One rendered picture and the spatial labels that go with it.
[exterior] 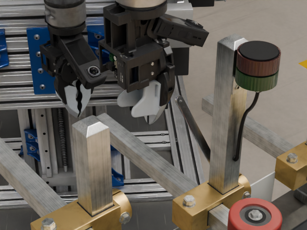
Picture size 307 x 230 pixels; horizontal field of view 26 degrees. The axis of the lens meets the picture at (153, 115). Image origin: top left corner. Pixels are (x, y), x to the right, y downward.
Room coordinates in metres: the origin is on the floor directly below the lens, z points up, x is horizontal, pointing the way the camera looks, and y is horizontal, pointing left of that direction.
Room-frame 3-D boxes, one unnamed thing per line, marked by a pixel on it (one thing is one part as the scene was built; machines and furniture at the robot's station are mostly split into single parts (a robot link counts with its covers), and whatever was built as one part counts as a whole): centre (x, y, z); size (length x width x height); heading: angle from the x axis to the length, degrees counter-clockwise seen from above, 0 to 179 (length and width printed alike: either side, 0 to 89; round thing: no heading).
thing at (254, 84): (0.80, -0.15, 1.11); 0.06 x 0.06 x 0.02
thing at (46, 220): (0.63, 0.14, 0.98); 0.02 x 0.02 x 0.01
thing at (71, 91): (1.11, 0.18, 0.86); 0.06 x 0.03 x 0.09; 38
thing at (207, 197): (0.82, -0.10, 0.85); 0.14 x 0.06 x 0.05; 128
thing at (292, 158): (0.95, -0.25, 0.84); 0.02 x 0.02 x 0.01
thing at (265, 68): (0.80, -0.15, 1.14); 0.06 x 0.06 x 0.02
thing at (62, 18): (1.12, 0.17, 1.05); 0.08 x 0.08 x 0.05
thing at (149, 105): (0.82, 0.01, 1.04); 0.06 x 0.03 x 0.09; 127
